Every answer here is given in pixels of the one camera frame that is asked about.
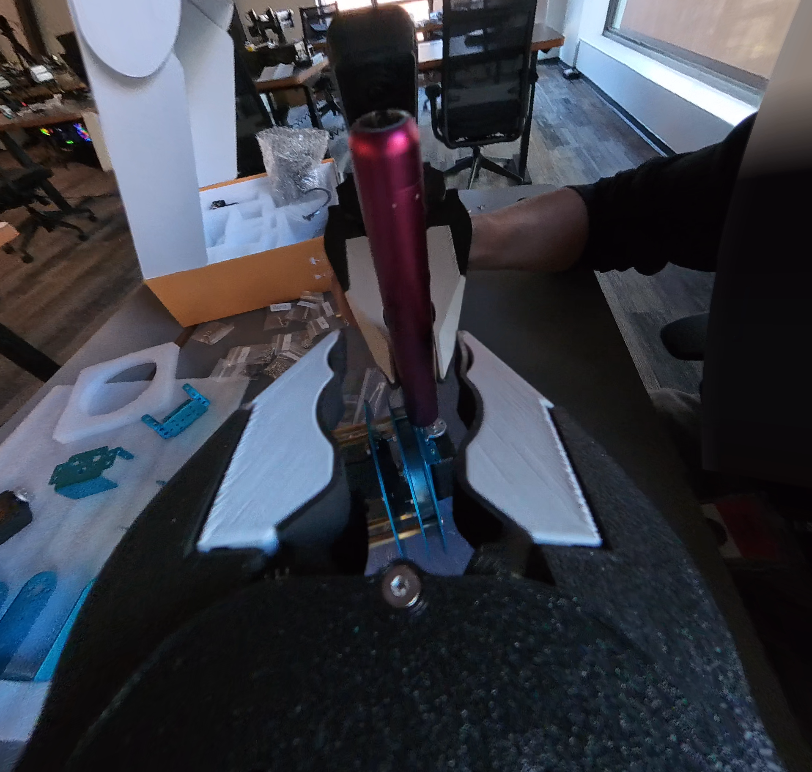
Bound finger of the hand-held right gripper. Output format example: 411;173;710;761
430;227;468;381
344;238;399;385

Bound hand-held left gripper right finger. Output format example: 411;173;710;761
457;330;604;548

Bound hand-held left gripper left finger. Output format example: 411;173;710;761
197;330;348;555

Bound red metal screwdriver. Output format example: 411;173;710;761
349;111;440;429

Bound blue round robot base assembly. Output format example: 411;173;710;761
339;394;461;560

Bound person's right forearm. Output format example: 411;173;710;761
468;111;762;276

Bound wooden background desk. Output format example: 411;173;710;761
415;24;565;75
254;55;331;129

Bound grey desk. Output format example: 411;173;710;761
0;183;787;772

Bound pile of small screw bags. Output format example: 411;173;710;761
190;290;356;381

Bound orange and white cardboard box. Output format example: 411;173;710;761
59;0;338;329

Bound black mesh office chair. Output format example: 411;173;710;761
426;0;541;191

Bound white foam insert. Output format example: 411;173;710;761
200;172;335;267

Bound bubble wrap bag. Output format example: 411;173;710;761
257;126;332;205

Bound person's grey trousers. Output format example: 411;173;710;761
650;385;705;433

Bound white foam sheet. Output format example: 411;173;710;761
0;384;251;754

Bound black servo motor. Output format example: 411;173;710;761
0;488;34;546

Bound short blue U bracket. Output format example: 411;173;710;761
141;384;202;441

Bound blue perforated bracket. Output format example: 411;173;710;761
49;447;135;501

